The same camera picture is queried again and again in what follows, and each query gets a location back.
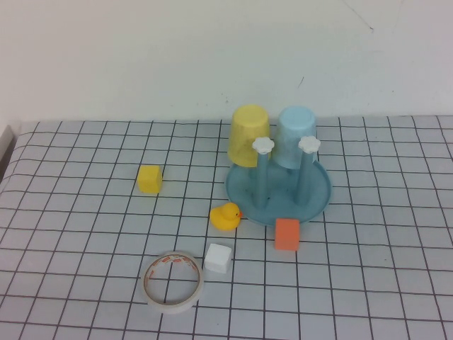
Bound light blue plastic cup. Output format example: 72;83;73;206
274;106;319;171

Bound yellow plastic cup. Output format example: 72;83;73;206
228;103;273;168

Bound teal cup stand white caps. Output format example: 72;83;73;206
225;136;334;226

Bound yellow rubber duck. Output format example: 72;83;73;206
210;202;244;232

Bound yellow foam cube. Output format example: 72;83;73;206
137;164;164;194

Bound orange foam block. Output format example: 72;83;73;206
274;217;301;252

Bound white foam cube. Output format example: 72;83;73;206
204;243;233;274

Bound white tape roll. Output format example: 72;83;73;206
142;250;205;315

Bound grey checkered tablecloth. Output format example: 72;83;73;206
0;115;453;340

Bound grey table frame edge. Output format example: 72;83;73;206
0;124;17;178

